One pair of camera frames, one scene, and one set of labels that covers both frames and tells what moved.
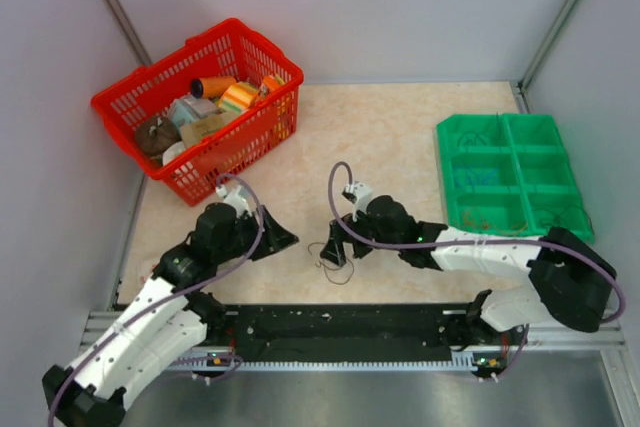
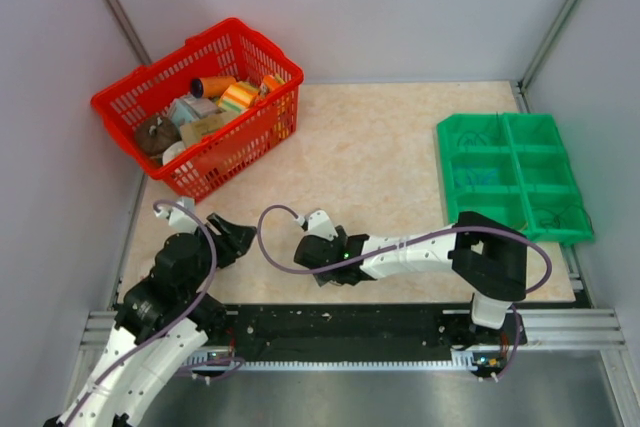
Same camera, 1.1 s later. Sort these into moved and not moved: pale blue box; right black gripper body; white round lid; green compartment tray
Moved: right black gripper body
Not moved: pale blue box; green compartment tray; white round lid
